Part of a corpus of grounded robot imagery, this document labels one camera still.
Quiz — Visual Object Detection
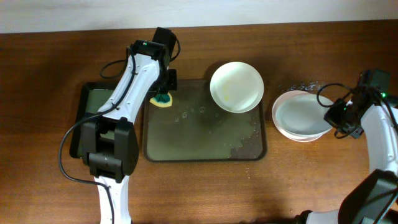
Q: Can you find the green and yellow sponge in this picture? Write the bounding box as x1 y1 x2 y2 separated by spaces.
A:
149 93 173 108

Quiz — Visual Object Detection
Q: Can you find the pale green plate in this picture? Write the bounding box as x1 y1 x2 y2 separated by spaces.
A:
275 93 332 136

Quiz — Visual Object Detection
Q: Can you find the pink plate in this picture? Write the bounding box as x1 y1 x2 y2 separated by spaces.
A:
272 90 331 142

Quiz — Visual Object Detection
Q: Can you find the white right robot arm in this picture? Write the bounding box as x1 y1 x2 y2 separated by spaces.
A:
292 91 397 224

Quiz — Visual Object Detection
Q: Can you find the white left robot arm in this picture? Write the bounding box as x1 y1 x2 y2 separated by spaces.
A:
80 37 181 223

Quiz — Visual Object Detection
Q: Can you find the large dark serving tray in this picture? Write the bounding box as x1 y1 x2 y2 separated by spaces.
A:
142 80 267 162

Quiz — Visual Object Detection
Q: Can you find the small black sponge tray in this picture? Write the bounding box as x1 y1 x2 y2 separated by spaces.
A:
69 82 117 159

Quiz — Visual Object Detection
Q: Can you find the cream plate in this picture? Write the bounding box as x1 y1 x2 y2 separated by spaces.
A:
210 62 264 113

